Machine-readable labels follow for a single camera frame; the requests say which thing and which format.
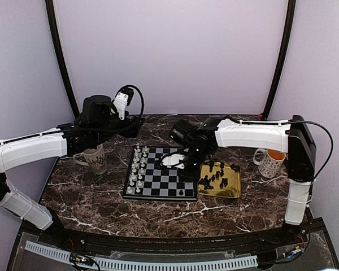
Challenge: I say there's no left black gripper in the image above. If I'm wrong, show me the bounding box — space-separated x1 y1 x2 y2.
93 115 145 145

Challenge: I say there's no gold metal tray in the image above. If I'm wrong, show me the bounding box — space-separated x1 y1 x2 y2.
197 161 241 199

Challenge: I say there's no black white chess board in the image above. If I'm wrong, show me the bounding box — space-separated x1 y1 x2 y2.
122 145 197 201

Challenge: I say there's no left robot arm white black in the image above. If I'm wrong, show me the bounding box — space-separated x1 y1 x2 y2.
0 93 145 246

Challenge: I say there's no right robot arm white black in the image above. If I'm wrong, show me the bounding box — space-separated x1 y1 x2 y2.
165 115 320 245

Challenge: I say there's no tall cactus print mug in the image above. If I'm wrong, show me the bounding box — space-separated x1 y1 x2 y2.
73 144 107 176

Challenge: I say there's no yellow inside cactus mug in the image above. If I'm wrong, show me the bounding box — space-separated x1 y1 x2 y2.
253 148 286 178

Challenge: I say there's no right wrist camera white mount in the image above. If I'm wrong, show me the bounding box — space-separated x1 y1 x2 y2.
159 152 185 169

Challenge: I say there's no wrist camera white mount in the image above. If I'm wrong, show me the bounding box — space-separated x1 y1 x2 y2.
113 88 134 120
159 152 185 169

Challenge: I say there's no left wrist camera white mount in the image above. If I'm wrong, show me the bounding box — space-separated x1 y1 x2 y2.
113 88 134 120

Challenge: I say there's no black front rail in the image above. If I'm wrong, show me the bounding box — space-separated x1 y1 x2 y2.
65 229 282 252

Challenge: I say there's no white slotted cable duct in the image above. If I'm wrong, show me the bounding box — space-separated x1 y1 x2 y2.
24 241 258 270

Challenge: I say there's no left black frame post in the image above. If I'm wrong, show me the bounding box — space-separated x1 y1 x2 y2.
45 0 80 118

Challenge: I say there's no black frame post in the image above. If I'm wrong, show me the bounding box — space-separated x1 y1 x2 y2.
260 0 296 120
45 0 80 118

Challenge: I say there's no right black frame post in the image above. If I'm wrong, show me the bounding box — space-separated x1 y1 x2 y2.
260 0 296 120

